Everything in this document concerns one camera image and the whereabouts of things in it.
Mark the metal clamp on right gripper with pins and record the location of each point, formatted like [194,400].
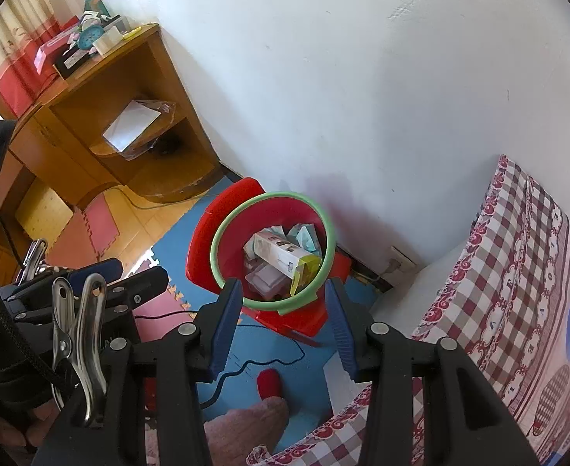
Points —
[33,263]

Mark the teal alarm clock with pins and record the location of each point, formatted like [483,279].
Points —
[87,36]

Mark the teal wet wipes package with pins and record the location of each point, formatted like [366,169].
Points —
[304,235]

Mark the white product box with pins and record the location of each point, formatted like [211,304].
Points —
[298,265]

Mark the metal spring clamp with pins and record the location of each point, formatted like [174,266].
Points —
[77,324]

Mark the wooden shelf cabinet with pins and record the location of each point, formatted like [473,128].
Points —
[106,161]

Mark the white paper in sleeve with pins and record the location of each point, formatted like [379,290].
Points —
[137,128]

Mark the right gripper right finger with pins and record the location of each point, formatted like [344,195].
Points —
[374,352]

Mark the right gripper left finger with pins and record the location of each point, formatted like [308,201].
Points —
[192,353]

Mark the red bin green rim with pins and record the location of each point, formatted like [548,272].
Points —
[249,224]

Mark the wall power socket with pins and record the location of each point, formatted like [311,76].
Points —
[399,263]

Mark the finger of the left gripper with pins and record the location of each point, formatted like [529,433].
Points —
[110,269]
[139,288]

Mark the red slipper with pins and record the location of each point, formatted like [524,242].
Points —
[269,384]

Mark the patchwork heart bedsheet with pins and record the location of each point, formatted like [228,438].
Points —
[506,303]

